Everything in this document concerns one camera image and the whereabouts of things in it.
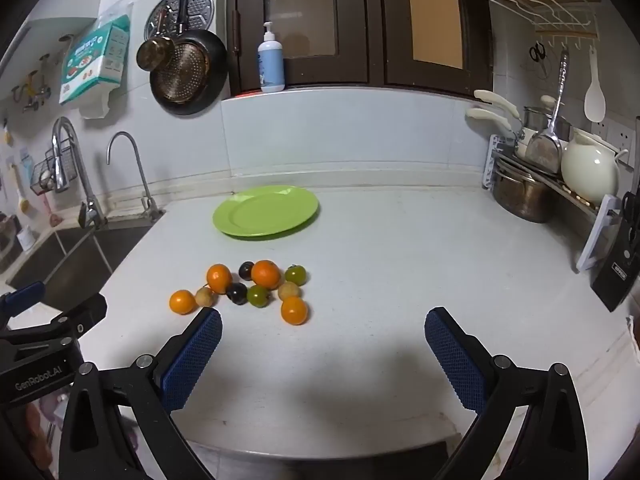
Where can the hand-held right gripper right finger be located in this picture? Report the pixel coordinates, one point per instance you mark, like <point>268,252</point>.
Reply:
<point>455,360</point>

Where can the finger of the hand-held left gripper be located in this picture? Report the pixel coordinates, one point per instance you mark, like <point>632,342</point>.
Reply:
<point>22,297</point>
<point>75,316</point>

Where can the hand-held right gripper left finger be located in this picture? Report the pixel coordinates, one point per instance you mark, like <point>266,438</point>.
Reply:
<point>195,360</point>

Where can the tan kiwi fruit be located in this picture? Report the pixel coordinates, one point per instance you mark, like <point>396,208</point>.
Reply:
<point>289,290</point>
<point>205,296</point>

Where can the dark purple plum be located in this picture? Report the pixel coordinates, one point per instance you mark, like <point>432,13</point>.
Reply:
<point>237,292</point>
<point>246,270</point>

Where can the green tomato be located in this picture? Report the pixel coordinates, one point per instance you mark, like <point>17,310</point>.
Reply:
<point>295,274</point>
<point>258,295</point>

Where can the large orange mandarin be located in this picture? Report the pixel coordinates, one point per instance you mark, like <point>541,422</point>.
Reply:
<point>265,273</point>

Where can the green plate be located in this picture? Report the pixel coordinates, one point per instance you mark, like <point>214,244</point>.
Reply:
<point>265,210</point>

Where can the steel kitchen sink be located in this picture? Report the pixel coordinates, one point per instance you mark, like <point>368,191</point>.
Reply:
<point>75,260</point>

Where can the yellow dish brush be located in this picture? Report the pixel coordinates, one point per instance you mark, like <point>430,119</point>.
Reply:
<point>22,200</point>

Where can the chrome gooseneck faucet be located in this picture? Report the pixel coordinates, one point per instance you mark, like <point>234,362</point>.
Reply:
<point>145,180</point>

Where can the chrome pull-down faucet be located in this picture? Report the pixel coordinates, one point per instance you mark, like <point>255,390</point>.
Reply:
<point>62,135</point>

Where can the large steel pot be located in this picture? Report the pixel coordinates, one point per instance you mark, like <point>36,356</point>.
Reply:
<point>520,195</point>

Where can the black knife block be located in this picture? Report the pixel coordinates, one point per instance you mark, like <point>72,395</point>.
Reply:
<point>615,270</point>

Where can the metal dish rack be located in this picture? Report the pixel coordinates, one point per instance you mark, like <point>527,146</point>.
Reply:
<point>597,235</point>

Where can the metal skimmer spatula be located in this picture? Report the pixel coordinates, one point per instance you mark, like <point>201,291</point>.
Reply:
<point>542,152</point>

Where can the white ceramic kettle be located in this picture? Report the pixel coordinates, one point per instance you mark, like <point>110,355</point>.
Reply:
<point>587,170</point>

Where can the green white bag box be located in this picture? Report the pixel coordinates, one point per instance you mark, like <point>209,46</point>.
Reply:
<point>95,60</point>

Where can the small steel pot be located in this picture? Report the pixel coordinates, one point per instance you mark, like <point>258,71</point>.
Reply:
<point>535,119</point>

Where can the small brass saucepan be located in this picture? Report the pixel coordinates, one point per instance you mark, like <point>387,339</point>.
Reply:
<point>152,55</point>

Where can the black frying pan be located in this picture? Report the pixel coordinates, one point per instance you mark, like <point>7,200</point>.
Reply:
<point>212,70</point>

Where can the white rice paddle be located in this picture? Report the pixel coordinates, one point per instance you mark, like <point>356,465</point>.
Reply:
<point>595,100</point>

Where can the white pump bottle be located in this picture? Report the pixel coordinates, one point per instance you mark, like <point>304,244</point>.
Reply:
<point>271,67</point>

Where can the black scissors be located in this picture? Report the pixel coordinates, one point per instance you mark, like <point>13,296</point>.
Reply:
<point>537,55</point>

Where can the round metal steamer rack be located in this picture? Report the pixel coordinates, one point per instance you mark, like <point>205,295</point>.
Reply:
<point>200,5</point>

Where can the yellow wall hooks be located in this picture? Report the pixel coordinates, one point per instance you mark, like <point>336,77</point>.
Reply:
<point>31,91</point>

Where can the white wall socket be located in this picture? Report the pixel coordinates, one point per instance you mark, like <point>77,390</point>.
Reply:
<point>622,135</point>

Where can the dark brown window frame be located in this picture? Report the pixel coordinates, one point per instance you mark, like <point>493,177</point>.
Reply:
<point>375,20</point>

